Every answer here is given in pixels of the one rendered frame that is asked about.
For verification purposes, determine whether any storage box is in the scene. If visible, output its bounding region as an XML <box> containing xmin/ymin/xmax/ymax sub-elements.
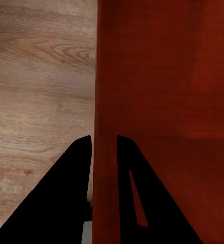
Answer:
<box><xmin>92</xmin><ymin>0</ymin><xmax>224</xmax><ymax>244</ymax></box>

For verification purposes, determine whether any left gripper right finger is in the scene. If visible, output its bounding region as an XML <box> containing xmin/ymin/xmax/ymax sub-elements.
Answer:
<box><xmin>117</xmin><ymin>135</ymin><xmax>203</xmax><ymax>244</ymax></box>

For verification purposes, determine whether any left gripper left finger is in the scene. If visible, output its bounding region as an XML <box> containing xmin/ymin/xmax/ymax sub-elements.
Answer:
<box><xmin>0</xmin><ymin>135</ymin><xmax>92</xmax><ymax>244</ymax></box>

